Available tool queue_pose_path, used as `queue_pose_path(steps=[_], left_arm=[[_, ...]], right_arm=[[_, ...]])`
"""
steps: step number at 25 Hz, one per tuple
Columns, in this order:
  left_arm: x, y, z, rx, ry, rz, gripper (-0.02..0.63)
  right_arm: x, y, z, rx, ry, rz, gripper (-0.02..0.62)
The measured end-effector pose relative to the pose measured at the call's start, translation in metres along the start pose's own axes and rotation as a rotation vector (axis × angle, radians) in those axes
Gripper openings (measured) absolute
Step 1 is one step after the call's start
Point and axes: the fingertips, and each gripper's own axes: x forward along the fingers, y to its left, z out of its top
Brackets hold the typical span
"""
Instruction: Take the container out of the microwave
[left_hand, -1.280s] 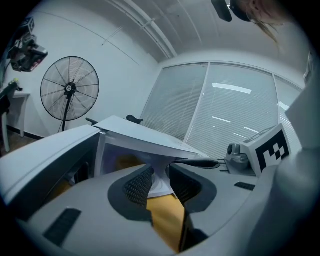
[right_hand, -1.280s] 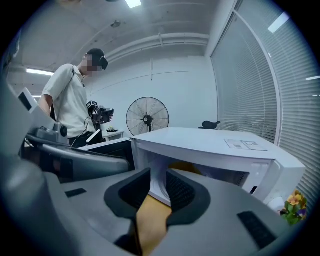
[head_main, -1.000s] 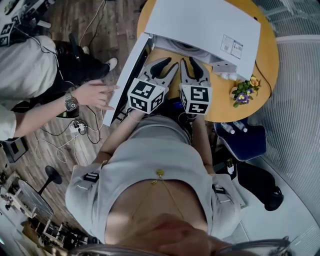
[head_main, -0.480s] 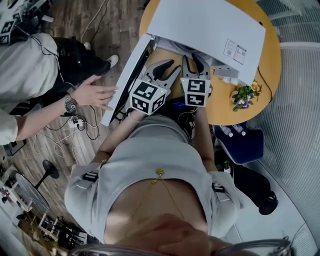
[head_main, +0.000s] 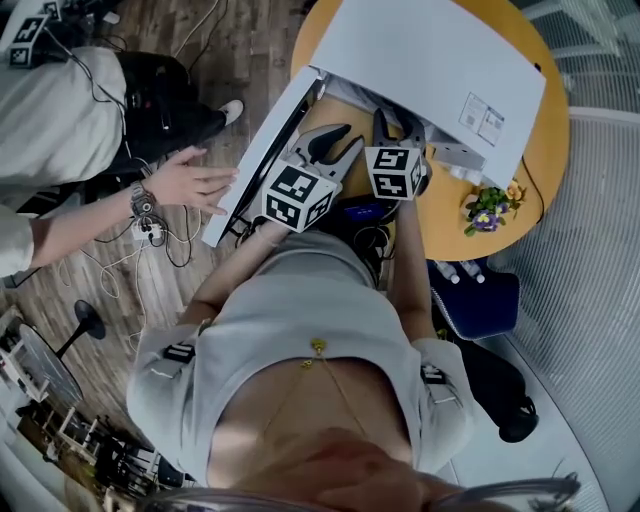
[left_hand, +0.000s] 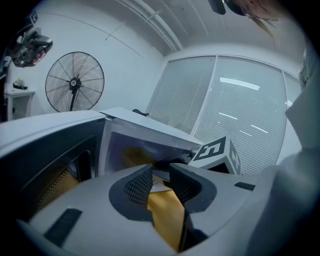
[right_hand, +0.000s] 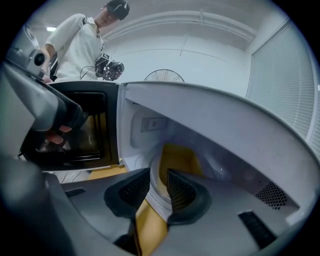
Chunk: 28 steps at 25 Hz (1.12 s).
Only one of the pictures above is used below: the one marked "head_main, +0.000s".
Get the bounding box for person's torso in grey top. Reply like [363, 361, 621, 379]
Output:
[126, 232, 476, 489]

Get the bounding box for person's left forearm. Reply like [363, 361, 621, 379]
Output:
[192, 222, 281, 314]

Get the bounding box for blue padded chair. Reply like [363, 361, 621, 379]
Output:
[427, 258, 521, 341]

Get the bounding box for gold necklace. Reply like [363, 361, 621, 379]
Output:
[269, 338, 371, 441]

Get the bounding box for window blinds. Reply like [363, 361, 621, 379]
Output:
[494, 0, 640, 451]

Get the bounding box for clear water bottle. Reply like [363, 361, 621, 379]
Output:
[459, 259, 486, 285]
[433, 259, 461, 285]

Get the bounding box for white floor cable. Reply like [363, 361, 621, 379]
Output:
[57, 0, 221, 351]

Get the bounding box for round wooden table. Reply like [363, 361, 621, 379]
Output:
[289, 0, 571, 262]

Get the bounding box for person's face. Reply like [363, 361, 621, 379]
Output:
[299, 429, 436, 512]

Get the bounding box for white microwave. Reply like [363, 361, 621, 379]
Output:
[201, 0, 547, 249]

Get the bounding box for black office chair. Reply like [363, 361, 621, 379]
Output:
[449, 339, 540, 444]

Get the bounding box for person's eyeglasses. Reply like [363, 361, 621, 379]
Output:
[429, 472, 584, 512]

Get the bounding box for black round pedestal table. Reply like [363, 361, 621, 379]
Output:
[17, 299, 107, 404]

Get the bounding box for white wooden rack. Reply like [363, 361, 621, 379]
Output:
[0, 319, 101, 461]

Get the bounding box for blue electronic pack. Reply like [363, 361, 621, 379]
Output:
[343, 202, 385, 225]

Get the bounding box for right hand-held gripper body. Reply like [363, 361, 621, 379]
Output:
[363, 139, 434, 202]

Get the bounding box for person's right forearm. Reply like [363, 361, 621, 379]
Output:
[394, 197, 436, 346]

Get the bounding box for purple flower pot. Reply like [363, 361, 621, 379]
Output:
[462, 180, 527, 237]

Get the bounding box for black floor cable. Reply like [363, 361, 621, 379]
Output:
[94, 204, 201, 269]

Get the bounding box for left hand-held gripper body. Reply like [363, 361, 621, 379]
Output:
[261, 149, 346, 235]

